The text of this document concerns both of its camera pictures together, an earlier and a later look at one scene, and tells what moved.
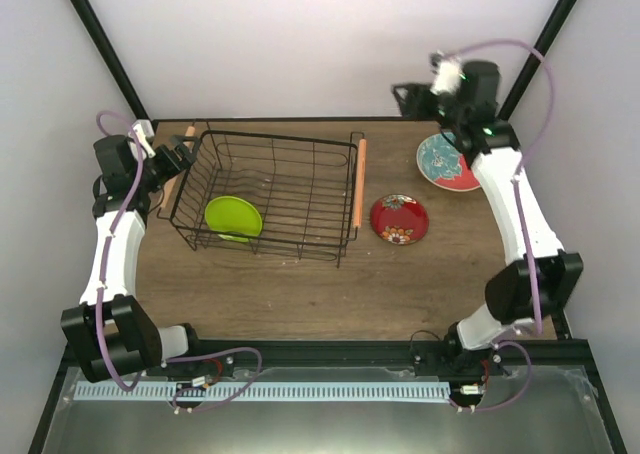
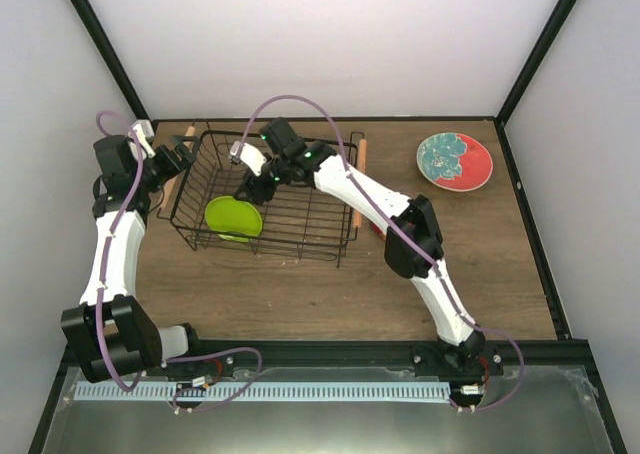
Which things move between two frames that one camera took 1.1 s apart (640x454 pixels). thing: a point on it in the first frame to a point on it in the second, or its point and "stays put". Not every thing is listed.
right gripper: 414,101 to 254,191
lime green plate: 234,215 stays put
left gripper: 182,154 stays put
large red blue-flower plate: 444,166 stays put
